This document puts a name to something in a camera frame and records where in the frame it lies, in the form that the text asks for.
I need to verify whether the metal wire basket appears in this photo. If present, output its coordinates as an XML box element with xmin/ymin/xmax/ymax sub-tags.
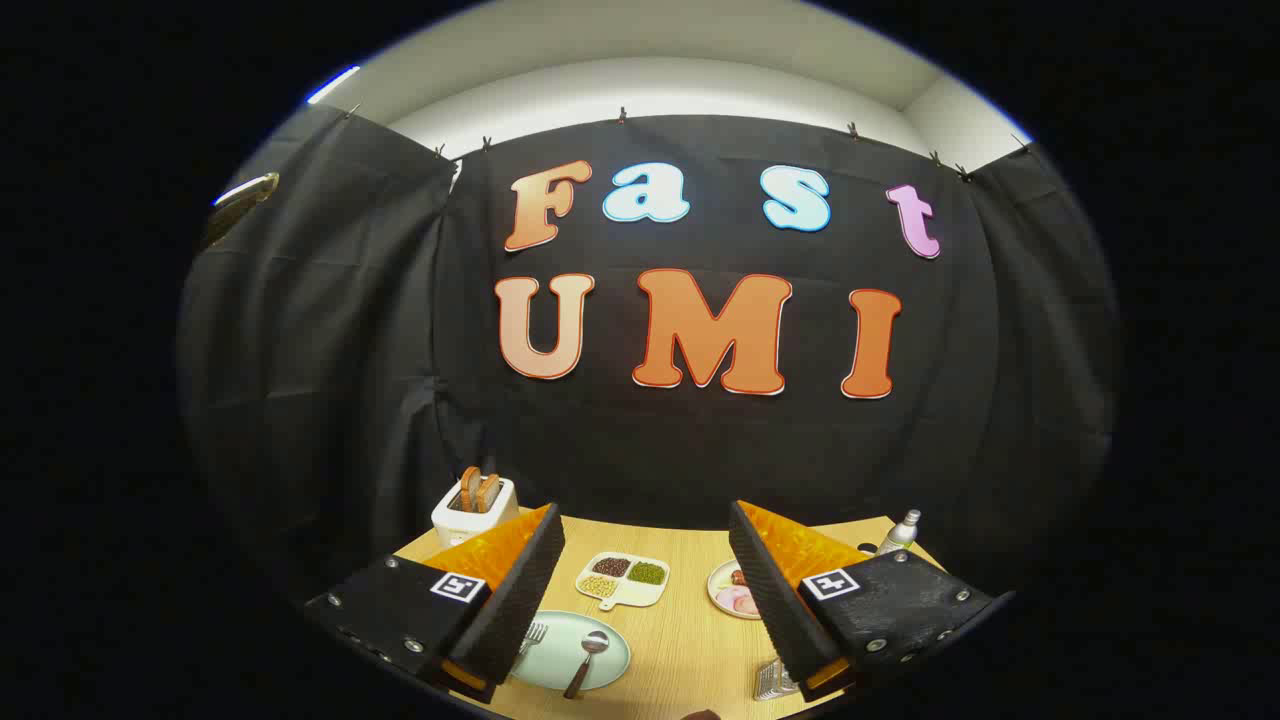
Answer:
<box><xmin>753</xmin><ymin>657</ymin><xmax>801</xmax><ymax>702</ymax></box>

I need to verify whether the light blue plate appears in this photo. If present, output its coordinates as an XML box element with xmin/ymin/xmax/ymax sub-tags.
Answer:
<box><xmin>508</xmin><ymin>610</ymin><xmax>632</xmax><ymax>692</ymax></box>

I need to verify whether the white toaster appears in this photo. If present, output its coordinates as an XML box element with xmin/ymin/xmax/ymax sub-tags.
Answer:
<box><xmin>431</xmin><ymin>476</ymin><xmax>520</xmax><ymax>548</ymax></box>

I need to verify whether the metal spoon with wooden handle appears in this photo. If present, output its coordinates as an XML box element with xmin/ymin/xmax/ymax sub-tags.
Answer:
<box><xmin>563</xmin><ymin>631</ymin><xmax>610</xmax><ymax>700</ymax></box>

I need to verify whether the beige plate with meat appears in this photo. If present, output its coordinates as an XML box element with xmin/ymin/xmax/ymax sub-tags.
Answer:
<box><xmin>706</xmin><ymin>559</ymin><xmax>766</xmax><ymax>621</ymax></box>

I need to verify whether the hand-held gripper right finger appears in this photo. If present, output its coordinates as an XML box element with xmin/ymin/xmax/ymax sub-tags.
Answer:
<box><xmin>728</xmin><ymin>500</ymin><xmax>1016</xmax><ymax>701</ymax></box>

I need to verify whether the silver bottle with green label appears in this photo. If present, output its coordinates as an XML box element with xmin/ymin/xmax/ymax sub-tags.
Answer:
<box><xmin>875</xmin><ymin>509</ymin><xmax>922</xmax><ymax>557</ymax></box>

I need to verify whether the white divided tray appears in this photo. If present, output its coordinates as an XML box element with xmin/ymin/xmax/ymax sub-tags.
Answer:
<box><xmin>575</xmin><ymin>552</ymin><xmax>671</xmax><ymax>612</ymax></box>

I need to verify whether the black backdrop cloth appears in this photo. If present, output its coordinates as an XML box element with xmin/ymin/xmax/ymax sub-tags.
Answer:
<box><xmin>175</xmin><ymin>103</ymin><xmax>1121</xmax><ymax>601</ymax></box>

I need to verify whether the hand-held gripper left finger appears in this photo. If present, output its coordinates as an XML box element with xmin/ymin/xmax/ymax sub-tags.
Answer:
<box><xmin>303</xmin><ymin>503</ymin><xmax>566</xmax><ymax>704</ymax></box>

